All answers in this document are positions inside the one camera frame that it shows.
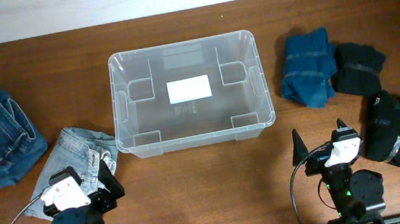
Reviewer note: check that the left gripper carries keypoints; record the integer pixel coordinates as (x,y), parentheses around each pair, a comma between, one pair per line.
(107,200)

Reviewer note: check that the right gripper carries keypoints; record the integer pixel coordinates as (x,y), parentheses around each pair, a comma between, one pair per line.
(318,161)

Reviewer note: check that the light blue jeans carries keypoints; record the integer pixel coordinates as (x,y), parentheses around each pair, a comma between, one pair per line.
(83,150)

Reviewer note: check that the large black garment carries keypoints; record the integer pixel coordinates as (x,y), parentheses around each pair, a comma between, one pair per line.
(382,128)

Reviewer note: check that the teal blue garment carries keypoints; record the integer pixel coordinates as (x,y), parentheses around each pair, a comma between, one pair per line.
(308,67)

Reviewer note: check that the small black garment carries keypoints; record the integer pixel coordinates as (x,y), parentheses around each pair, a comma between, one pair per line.
(358,69)

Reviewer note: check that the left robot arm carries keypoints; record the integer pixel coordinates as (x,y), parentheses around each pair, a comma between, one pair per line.
(81,215)

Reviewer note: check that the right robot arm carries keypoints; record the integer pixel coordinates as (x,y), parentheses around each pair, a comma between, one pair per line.
(357,196)

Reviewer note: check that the clear plastic storage container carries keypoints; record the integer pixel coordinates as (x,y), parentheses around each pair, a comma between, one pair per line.
(147,124)

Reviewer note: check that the white label in container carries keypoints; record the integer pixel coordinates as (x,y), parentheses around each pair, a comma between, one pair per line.
(189,89)

